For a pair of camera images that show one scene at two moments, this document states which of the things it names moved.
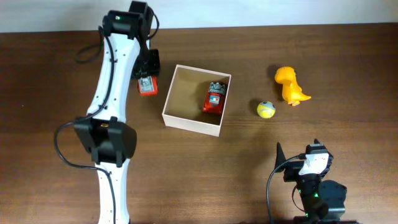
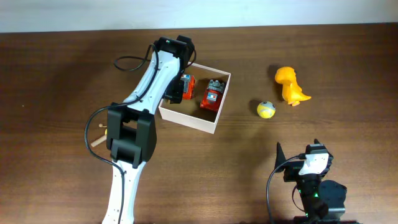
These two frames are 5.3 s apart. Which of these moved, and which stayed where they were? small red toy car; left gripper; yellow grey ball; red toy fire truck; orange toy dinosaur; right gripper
Moved: small red toy car; red toy fire truck; left gripper
Stayed: right gripper; yellow grey ball; orange toy dinosaur
